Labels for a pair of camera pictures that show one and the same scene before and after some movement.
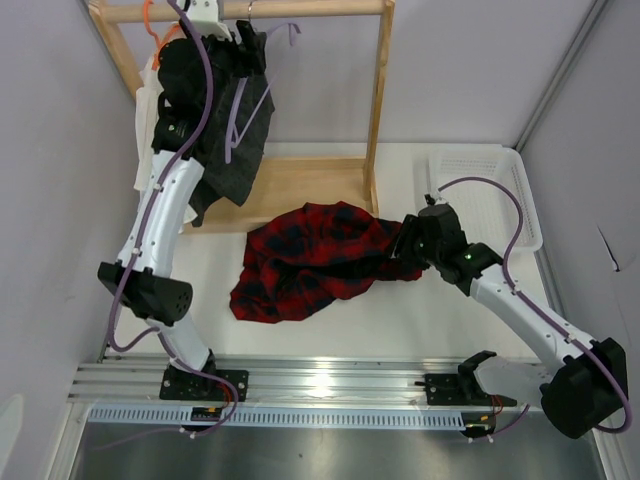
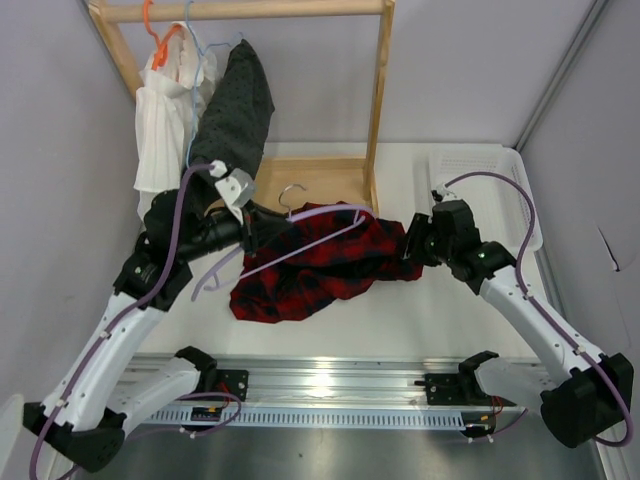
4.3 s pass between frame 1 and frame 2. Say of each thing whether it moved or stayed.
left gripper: moved
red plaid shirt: stayed
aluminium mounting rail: stayed
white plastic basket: stayed
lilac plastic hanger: moved
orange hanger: stayed
